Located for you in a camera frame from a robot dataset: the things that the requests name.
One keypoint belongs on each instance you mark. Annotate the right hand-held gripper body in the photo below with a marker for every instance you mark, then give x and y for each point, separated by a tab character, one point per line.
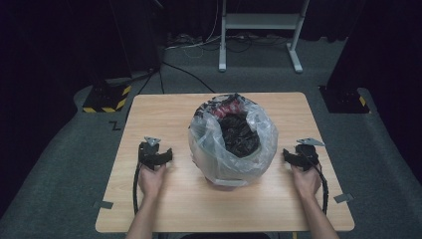
307	154

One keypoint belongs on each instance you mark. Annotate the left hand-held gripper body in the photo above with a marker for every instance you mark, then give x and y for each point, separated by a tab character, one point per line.
148	153

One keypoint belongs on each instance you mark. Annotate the person's left hand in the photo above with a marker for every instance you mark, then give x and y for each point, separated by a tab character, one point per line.
151	181

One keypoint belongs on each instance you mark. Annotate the person's right hand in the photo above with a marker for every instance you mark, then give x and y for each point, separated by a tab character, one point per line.
307	182

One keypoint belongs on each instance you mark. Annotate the clear plastic trash bag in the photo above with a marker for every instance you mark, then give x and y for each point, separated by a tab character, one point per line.
205	149

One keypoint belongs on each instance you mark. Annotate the black and red clothing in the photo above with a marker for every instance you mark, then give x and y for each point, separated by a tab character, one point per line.
239	136

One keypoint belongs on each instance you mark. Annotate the grey tape piece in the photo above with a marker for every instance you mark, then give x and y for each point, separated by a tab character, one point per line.
103	204
343	198

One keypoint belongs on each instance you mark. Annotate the pink trash bin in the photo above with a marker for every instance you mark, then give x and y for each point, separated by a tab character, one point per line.
219	184

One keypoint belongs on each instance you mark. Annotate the black yellow striped base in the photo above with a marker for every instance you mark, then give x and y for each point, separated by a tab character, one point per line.
345	99
106	98

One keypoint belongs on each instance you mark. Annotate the red wrapper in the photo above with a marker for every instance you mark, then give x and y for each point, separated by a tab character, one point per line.
229	109

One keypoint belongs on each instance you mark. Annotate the white metal stand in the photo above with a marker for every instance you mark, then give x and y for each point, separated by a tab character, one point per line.
258	20

